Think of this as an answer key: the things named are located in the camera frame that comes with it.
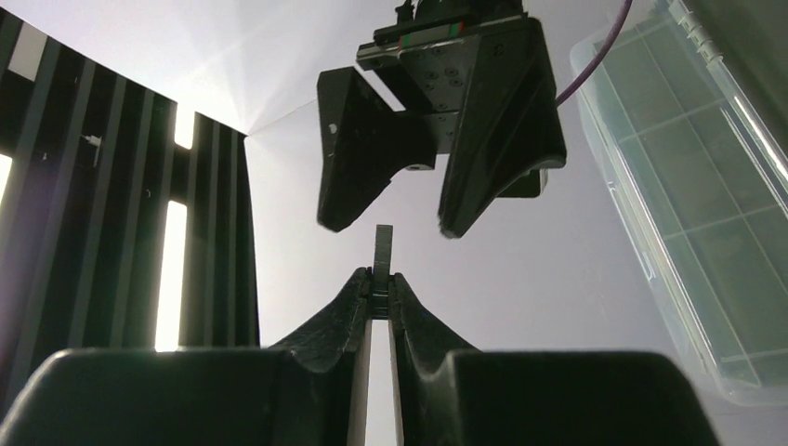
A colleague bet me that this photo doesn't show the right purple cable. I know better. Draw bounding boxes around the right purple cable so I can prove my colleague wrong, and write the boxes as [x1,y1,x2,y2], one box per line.
[556,0,636,107]

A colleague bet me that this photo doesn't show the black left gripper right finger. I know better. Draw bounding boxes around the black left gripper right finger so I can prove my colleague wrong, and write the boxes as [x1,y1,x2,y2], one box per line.
[388,274,718,445]

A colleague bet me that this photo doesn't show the clear plastic storage box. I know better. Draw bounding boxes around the clear plastic storage box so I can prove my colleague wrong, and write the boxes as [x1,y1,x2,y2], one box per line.
[576,1,787,406]

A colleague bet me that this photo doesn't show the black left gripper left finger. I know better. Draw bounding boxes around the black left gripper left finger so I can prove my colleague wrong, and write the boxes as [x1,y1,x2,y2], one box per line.
[1,268,372,445]

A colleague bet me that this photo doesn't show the black slatted ceiling light panel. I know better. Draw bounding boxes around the black slatted ceiling light panel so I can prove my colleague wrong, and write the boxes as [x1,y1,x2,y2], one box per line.
[1,11,260,411]

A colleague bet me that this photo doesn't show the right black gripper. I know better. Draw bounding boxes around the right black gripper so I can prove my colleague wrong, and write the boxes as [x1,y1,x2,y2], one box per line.
[317,1,567,239]

